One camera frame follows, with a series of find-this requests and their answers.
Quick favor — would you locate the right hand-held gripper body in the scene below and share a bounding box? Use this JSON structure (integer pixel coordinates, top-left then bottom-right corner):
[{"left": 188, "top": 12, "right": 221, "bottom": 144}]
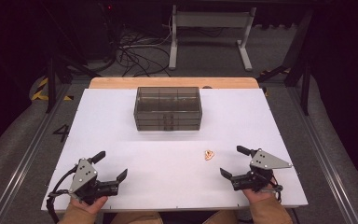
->
[{"left": 231, "top": 148, "right": 293, "bottom": 192}]

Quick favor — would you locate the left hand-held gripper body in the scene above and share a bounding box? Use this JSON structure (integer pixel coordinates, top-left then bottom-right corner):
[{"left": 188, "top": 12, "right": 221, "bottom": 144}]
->
[{"left": 69, "top": 158, "right": 119, "bottom": 205}]

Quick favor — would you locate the smoky clear plastic drawer cabinet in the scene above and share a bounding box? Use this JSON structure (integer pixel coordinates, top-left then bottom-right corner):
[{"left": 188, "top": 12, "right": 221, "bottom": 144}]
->
[{"left": 133, "top": 86, "right": 203, "bottom": 132}]

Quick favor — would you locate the person's left hand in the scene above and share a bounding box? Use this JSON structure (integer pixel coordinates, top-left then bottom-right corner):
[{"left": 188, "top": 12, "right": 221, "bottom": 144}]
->
[{"left": 69, "top": 195, "right": 109, "bottom": 216}]

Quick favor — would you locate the person's right hand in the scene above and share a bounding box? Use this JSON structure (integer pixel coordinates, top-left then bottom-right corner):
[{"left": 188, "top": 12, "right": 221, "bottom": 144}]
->
[{"left": 241, "top": 186, "right": 276, "bottom": 204}]

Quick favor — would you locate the person's tan trouser leg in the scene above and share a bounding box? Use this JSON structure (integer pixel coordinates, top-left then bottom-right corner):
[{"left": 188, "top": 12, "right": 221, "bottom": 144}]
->
[
  {"left": 202, "top": 209, "right": 240, "bottom": 224},
  {"left": 110, "top": 211, "right": 164, "bottom": 224}
]

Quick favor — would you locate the white board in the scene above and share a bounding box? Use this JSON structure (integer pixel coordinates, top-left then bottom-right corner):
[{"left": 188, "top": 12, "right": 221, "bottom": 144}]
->
[{"left": 40, "top": 88, "right": 310, "bottom": 213}]

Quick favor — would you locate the yellow black hazard tape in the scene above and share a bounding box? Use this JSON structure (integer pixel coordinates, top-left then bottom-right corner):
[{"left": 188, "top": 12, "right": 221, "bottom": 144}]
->
[
  {"left": 31, "top": 77, "right": 75, "bottom": 102},
  {"left": 259, "top": 68, "right": 292, "bottom": 77}
]

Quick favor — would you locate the black metal stand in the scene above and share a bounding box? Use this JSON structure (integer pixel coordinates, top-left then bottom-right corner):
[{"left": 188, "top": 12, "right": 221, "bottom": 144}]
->
[
  {"left": 255, "top": 8, "right": 313, "bottom": 117},
  {"left": 45, "top": 54, "right": 103, "bottom": 114}
]

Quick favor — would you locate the wooden table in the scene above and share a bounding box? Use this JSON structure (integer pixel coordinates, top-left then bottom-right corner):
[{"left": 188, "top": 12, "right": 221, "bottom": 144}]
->
[{"left": 89, "top": 77, "right": 260, "bottom": 91}]

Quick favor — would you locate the dark computer case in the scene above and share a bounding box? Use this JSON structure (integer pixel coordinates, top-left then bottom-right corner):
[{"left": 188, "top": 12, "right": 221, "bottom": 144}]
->
[{"left": 82, "top": 0, "right": 123, "bottom": 61}]

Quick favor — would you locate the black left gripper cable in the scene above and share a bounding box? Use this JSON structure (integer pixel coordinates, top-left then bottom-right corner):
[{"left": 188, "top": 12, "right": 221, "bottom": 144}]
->
[{"left": 46, "top": 164, "right": 79, "bottom": 224}]

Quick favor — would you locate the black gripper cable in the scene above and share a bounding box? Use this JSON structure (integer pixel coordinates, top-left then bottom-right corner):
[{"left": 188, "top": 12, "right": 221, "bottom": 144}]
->
[
  {"left": 268, "top": 175, "right": 284, "bottom": 203},
  {"left": 46, "top": 164, "right": 79, "bottom": 224}
]

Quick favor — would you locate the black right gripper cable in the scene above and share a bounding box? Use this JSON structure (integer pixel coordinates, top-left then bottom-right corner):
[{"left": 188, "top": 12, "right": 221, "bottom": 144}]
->
[{"left": 268, "top": 175, "right": 284, "bottom": 203}]

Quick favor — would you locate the aluminium floor rail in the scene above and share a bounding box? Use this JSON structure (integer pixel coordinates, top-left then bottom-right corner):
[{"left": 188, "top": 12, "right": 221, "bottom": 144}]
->
[
  {"left": 286, "top": 87, "right": 358, "bottom": 224},
  {"left": 0, "top": 83, "right": 73, "bottom": 224}
]

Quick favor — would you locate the bundle of floor cables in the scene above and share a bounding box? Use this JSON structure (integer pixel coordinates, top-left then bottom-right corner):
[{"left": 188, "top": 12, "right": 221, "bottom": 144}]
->
[{"left": 115, "top": 27, "right": 172, "bottom": 78}]

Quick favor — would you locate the grey metal desk frame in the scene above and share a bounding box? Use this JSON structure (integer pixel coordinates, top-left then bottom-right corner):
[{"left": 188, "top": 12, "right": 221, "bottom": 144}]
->
[{"left": 168, "top": 4, "right": 257, "bottom": 72}]

